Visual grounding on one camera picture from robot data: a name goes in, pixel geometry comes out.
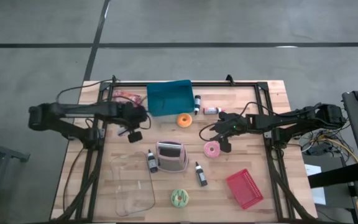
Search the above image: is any red perforated plastic basket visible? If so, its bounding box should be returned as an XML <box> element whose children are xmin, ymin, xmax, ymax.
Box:
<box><xmin>226</xmin><ymin>168</ymin><xmax>264</xmax><ymax>210</ymax></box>

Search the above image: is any black food colouring bottle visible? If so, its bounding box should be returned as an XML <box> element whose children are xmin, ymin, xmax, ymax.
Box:
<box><xmin>147</xmin><ymin>149</ymin><xmax>158</xmax><ymax>174</ymax></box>
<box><xmin>195</xmin><ymin>161</ymin><xmax>208</xmax><ymax>187</ymax></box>

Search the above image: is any orange toy donut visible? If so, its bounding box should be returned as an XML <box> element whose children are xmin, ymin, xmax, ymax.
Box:
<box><xmin>176</xmin><ymin>113</ymin><xmax>193</xmax><ymax>128</ymax></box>

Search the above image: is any pink sprinkled toy donut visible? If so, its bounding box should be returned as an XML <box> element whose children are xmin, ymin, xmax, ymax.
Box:
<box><xmin>203</xmin><ymin>141</ymin><xmax>221</xmax><ymax>159</ymax></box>

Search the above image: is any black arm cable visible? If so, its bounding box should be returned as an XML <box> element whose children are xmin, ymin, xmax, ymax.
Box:
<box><xmin>199</xmin><ymin>101</ymin><xmax>279</xmax><ymax>142</ymax></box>
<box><xmin>55</xmin><ymin>79</ymin><xmax>115</xmax><ymax>105</ymax></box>

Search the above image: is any white paper sheet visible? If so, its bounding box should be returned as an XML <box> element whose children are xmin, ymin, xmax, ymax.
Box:
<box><xmin>305</xmin><ymin>164</ymin><xmax>326</xmax><ymax>205</ymax></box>

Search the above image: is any clear plastic container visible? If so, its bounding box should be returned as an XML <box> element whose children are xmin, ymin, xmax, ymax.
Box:
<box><xmin>109</xmin><ymin>151</ymin><xmax>157</xmax><ymax>218</ymax></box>

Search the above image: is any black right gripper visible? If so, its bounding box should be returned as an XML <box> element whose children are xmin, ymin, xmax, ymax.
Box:
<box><xmin>209</xmin><ymin>111</ymin><xmax>249</xmax><ymax>153</ymax></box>

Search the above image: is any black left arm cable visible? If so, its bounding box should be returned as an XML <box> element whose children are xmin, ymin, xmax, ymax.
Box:
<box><xmin>55</xmin><ymin>79</ymin><xmax>115</xmax><ymax>105</ymax></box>

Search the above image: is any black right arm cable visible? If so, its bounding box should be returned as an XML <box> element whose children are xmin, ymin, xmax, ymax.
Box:
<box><xmin>199</xmin><ymin>101</ymin><xmax>279</xmax><ymax>142</ymax></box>

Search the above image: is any red snack packet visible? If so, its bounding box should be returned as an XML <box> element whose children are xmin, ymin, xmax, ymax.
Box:
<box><xmin>112</xmin><ymin>90</ymin><xmax>147</xmax><ymax>108</ymax></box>

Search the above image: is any bundle of floor cables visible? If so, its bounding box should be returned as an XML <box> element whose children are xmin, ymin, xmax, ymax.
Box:
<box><xmin>300</xmin><ymin>124</ymin><xmax>358</xmax><ymax>163</ymax></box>

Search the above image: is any black cart shelf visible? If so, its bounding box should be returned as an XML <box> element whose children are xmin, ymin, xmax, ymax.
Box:
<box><xmin>308</xmin><ymin>163</ymin><xmax>358</xmax><ymax>189</ymax></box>

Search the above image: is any green frosted toy donut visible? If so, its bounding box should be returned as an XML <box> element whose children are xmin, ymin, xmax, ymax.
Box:
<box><xmin>170</xmin><ymin>189</ymin><xmax>190</xmax><ymax>208</ymax></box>

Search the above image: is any blue plastic bin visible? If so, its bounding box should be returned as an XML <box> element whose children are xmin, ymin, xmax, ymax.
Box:
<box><xmin>146</xmin><ymin>79</ymin><xmax>195</xmax><ymax>118</ymax></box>

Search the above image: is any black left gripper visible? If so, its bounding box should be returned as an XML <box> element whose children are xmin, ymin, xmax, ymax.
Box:
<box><xmin>121</xmin><ymin>102</ymin><xmax>150</xmax><ymax>144</ymax></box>

